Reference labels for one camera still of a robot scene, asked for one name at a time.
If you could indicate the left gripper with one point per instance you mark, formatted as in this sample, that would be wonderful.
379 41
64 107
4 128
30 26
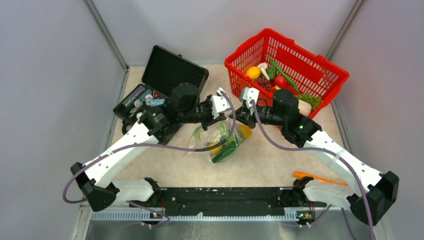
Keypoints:
221 117

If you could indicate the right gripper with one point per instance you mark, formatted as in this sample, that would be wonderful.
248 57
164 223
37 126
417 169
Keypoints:
246 115

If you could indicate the clear zip top bag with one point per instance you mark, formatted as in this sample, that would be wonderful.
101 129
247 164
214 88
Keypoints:
234 137

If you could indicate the yellow green toy fruit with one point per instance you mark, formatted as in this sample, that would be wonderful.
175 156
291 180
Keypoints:
244 131

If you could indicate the toy cauliflower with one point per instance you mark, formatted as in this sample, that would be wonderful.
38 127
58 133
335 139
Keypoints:
214 133

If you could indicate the yellow toy lemon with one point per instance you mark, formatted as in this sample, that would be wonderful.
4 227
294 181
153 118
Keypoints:
215 151

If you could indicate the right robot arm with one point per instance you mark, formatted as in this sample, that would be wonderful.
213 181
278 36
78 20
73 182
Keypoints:
368 192

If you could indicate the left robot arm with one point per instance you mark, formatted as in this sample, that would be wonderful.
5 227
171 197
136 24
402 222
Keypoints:
94 178

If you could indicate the red toy tomato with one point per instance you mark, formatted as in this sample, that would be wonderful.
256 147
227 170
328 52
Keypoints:
280 81

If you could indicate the purple toy grapes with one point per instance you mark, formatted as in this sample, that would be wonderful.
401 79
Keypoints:
265 84

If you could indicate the green toy grapes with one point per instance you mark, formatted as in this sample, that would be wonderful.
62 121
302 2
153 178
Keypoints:
314 101

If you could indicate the black poker chip case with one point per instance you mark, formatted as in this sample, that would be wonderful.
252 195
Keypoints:
164 71

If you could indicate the green toy bean pod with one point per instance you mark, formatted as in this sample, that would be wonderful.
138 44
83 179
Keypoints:
279 69

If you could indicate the white toy mushroom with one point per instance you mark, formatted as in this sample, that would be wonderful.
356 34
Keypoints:
263 66

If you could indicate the red plastic basket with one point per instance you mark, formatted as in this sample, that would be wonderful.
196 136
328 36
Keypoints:
312 74

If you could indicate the orange toy carrot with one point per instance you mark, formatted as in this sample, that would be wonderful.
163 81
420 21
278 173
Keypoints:
299 175

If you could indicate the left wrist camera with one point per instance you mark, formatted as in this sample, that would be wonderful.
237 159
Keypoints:
220 103

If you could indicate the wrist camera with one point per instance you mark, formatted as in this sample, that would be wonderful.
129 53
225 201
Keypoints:
249 97
220 103

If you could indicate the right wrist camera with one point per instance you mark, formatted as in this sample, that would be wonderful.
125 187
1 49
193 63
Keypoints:
249 97

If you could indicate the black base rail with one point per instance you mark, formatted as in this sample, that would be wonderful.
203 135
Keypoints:
227 201

